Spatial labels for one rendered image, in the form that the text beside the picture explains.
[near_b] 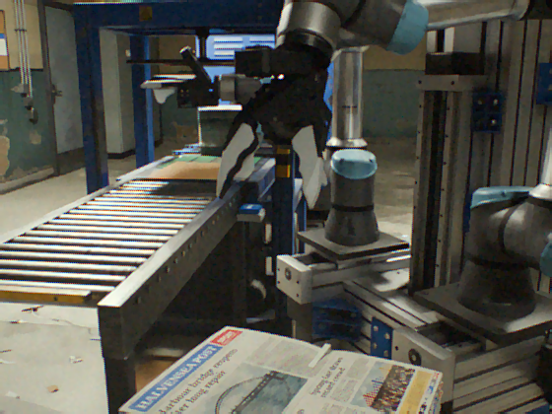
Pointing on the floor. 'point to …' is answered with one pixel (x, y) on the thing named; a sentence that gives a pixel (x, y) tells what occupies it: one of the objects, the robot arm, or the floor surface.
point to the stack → (285, 380)
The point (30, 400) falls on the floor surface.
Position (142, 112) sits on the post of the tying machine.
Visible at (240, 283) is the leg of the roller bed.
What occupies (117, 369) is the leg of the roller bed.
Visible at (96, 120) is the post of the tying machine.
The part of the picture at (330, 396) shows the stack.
